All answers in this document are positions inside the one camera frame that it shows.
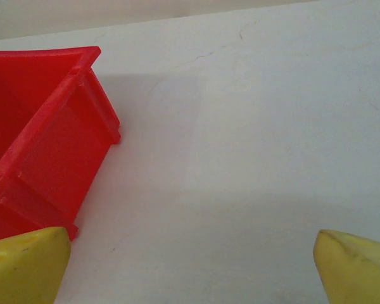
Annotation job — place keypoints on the red plastic bin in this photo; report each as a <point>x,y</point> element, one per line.
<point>66,142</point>

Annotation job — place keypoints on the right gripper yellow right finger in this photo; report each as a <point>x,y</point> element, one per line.
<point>358,272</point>

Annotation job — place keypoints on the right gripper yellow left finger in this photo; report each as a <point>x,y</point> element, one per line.
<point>28,269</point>

